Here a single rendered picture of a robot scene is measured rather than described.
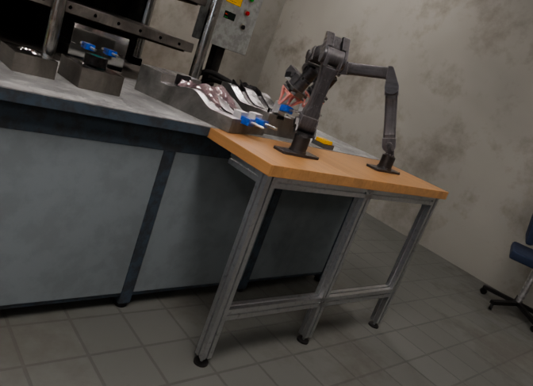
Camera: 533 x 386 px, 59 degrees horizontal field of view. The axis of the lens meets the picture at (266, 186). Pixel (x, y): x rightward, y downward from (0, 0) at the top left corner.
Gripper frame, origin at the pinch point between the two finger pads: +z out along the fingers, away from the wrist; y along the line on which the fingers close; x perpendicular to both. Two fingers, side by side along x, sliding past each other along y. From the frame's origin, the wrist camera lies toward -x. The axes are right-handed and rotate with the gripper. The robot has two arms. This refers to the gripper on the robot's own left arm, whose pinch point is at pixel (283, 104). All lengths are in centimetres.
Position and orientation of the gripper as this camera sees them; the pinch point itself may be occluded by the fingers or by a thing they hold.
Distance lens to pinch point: 206.7
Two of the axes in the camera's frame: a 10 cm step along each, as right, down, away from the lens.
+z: -6.5, 6.9, 3.2
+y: -6.3, -2.4, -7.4
